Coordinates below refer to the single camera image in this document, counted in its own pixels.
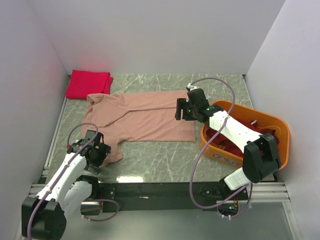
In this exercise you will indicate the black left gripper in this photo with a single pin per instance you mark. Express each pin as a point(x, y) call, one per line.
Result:
point(103, 150)

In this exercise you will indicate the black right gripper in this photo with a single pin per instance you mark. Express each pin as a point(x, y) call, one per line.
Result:
point(182, 104)

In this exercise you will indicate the pink t shirt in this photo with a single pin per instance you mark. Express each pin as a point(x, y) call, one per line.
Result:
point(136, 117)

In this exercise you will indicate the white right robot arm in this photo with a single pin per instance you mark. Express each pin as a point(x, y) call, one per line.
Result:
point(260, 151)

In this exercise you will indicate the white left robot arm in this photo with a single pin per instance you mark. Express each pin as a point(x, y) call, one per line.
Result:
point(44, 216)

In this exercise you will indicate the dark red t shirt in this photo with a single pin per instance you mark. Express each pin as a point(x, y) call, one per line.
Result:
point(227, 145)

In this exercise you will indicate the orange plastic bin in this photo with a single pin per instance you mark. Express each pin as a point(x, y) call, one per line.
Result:
point(264, 121)

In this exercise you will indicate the black base beam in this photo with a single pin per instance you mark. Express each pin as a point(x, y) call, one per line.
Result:
point(143, 196)

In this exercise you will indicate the folded magenta t shirt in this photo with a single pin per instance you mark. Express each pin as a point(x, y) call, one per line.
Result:
point(83, 83)

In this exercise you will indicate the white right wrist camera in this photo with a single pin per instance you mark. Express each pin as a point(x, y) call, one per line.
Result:
point(191, 87)

